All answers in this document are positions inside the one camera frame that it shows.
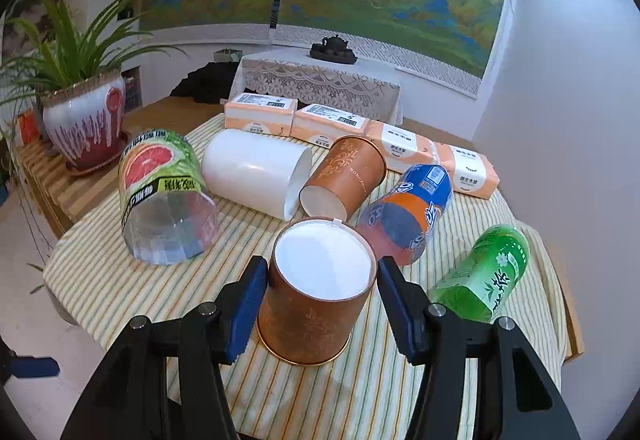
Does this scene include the green tea label cup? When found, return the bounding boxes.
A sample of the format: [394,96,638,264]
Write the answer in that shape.
[428,224,529,323]

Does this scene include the blue orange label cup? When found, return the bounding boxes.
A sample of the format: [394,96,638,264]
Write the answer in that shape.
[356,165,452,267]

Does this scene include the small green box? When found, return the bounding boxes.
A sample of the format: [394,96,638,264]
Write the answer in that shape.
[214,48,243,64]

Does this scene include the black teapot set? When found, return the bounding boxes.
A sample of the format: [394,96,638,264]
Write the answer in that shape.
[309,34,358,65]

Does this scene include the lace covered side table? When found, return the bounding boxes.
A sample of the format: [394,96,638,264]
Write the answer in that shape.
[229,46,404,126]

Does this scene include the grapefruit label plastic cup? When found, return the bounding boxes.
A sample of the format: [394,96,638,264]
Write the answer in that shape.
[118,129,219,265]

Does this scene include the brown paper cup gold rim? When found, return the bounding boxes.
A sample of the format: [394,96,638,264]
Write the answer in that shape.
[257,218,378,368]

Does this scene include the tissue pack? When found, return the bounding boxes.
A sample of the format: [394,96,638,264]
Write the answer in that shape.
[291,104,369,148]
[224,93,297,137]
[366,120,438,173]
[435,143,500,200]

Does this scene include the green spider plant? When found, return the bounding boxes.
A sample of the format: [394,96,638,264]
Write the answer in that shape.
[1,0,180,106]

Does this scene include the brown paper cup lying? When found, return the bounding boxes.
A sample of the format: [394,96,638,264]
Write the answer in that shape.
[299,135,386,222]

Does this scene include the white paper cup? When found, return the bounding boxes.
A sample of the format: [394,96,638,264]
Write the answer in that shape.
[201,129,312,221]

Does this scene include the black bag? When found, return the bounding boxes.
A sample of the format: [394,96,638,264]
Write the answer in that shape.
[170,62,239,105]

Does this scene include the tissue pack far right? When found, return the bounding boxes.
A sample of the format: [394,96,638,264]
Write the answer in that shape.
[435,143,500,200]

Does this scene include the tissue pack far left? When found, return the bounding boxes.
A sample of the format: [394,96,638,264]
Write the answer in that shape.
[224,93,297,137]

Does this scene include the flower scroll painting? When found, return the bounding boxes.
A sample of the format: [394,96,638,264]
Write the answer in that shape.
[1,0,61,60]

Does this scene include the red white flower pot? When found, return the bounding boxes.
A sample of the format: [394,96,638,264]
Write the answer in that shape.
[42,68,126,173]

